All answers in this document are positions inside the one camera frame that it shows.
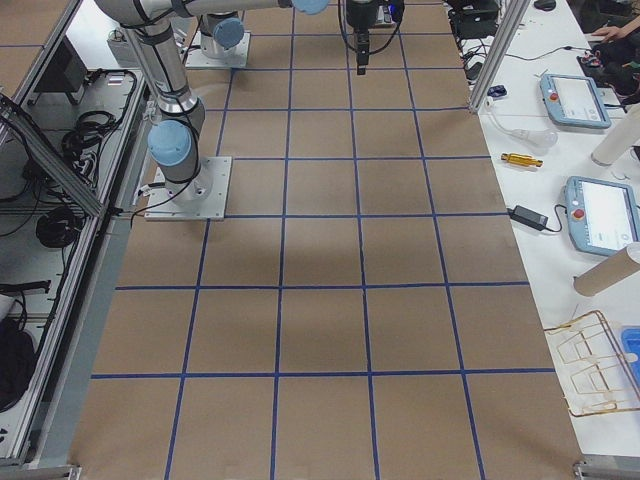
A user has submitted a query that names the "white light bulb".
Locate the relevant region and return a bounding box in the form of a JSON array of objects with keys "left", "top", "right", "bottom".
[{"left": 509, "top": 129, "right": 558, "bottom": 149}]

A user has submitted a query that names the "gold wire rack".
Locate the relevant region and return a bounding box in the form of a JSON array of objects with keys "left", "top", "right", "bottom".
[{"left": 544, "top": 310, "right": 639, "bottom": 418}]

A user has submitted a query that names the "brass cylindrical fitting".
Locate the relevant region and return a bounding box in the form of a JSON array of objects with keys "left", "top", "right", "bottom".
[{"left": 500, "top": 153, "right": 543, "bottom": 168}]

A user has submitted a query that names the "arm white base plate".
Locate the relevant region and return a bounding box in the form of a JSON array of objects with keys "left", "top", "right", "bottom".
[
  {"left": 185, "top": 31, "right": 251, "bottom": 70},
  {"left": 143, "top": 156, "right": 232, "bottom": 221}
]

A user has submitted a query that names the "aluminium frame post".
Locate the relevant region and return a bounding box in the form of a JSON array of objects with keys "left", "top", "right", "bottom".
[{"left": 469, "top": 0, "right": 530, "bottom": 113}]

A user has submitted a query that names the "black power adapter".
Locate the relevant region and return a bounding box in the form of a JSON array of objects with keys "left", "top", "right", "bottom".
[{"left": 507, "top": 205, "right": 548, "bottom": 231}]

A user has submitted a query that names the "blue teach pendant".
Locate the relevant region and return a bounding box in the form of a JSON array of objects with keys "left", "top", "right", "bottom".
[
  {"left": 564, "top": 176, "right": 639, "bottom": 256},
  {"left": 539, "top": 74, "right": 611, "bottom": 130}
]

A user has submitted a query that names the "far blue teach pendant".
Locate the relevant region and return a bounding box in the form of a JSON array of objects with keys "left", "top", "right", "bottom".
[{"left": 539, "top": 74, "right": 611, "bottom": 130}]

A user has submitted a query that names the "near cardboard tube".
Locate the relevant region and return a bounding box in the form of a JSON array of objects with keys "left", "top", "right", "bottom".
[{"left": 573, "top": 242, "right": 639, "bottom": 297}]

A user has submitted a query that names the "near blue teach pendant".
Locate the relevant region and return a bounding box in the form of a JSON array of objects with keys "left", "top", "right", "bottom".
[{"left": 564, "top": 176, "right": 639, "bottom": 256}]

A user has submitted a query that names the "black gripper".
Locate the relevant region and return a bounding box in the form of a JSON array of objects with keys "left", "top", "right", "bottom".
[{"left": 345, "top": 0, "right": 405, "bottom": 76}]

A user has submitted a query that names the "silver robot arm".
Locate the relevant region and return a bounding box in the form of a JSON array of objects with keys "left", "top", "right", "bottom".
[
  {"left": 199, "top": 11, "right": 245, "bottom": 59},
  {"left": 97, "top": 1, "right": 328, "bottom": 220}
]

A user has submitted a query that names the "blue plastic box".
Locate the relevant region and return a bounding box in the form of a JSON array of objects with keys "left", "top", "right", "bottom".
[{"left": 621, "top": 327, "right": 640, "bottom": 384}]

